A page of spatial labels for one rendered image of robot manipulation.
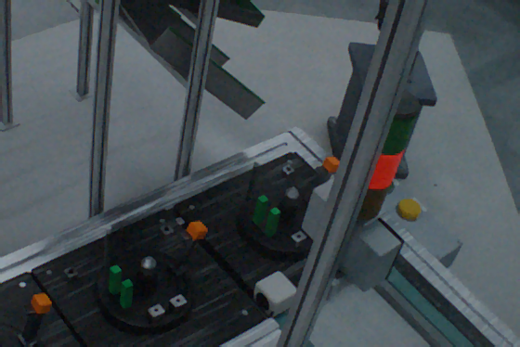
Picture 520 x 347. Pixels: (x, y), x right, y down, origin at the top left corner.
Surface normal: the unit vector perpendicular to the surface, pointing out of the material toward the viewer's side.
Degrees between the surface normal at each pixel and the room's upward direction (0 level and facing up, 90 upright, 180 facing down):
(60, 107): 0
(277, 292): 0
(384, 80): 90
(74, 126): 0
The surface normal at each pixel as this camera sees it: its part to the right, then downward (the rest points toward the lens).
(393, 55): -0.78, 0.35
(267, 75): 0.14, -0.71
